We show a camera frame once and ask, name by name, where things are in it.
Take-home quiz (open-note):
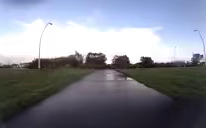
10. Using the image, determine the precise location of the grass field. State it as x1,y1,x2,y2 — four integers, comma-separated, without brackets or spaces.
115,65,206,104
0,67,95,126

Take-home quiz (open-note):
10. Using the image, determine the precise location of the wet dark asphalt path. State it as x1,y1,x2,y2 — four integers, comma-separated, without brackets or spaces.
2,68,179,128

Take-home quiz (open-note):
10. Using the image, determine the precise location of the tree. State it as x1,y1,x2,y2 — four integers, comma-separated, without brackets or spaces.
190,52,204,66

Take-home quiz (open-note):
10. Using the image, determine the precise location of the curved street lamp pole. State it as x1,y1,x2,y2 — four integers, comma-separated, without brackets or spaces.
192,28,206,66
37,21,54,70

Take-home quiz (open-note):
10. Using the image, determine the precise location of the row of trees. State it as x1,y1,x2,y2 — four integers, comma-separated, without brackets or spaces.
26,50,155,70

